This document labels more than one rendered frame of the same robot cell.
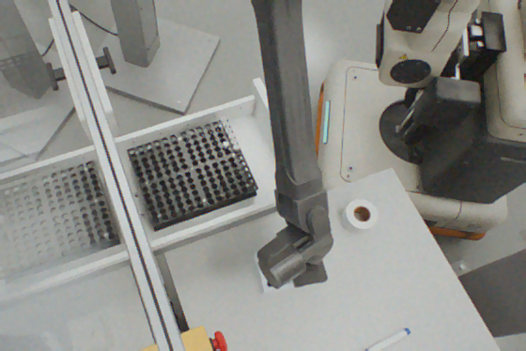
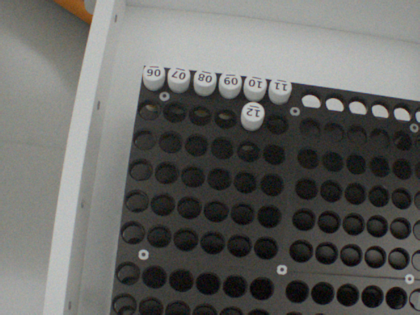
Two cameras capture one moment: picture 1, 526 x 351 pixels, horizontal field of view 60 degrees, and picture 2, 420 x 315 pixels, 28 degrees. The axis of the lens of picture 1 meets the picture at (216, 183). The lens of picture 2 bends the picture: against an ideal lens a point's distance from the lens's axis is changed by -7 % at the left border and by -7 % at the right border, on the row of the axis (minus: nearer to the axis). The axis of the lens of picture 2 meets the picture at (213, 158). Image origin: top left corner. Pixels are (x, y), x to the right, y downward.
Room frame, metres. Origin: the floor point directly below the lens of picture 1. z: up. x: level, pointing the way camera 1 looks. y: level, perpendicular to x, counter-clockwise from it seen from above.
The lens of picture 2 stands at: (0.39, 0.18, 1.34)
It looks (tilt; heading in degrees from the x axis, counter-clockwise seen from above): 68 degrees down; 293
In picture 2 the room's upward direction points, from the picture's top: 8 degrees clockwise
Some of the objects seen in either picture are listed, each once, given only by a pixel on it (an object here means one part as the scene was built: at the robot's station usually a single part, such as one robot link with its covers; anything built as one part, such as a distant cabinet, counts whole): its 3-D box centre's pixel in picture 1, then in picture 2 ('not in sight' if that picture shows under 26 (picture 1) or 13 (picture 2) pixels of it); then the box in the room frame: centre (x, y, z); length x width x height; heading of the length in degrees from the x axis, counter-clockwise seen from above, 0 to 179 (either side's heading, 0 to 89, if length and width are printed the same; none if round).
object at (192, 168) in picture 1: (192, 175); (274, 283); (0.39, 0.05, 0.87); 0.22 x 0.18 x 0.06; 114
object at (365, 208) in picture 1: (359, 217); not in sight; (0.36, -0.32, 0.78); 0.07 x 0.07 x 0.04
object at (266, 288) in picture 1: (286, 267); not in sight; (0.23, -0.16, 0.78); 0.12 x 0.08 x 0.04; 104
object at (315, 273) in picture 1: (305, 253); not in sight; (0.22, -0.17, 0.92); 0.10 x 0.07 x 0.07; 15
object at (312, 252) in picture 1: (310, 245); not in sight; (0.22, -0.17, 0.98); 0.07 x 0.06 x 0.07; 127
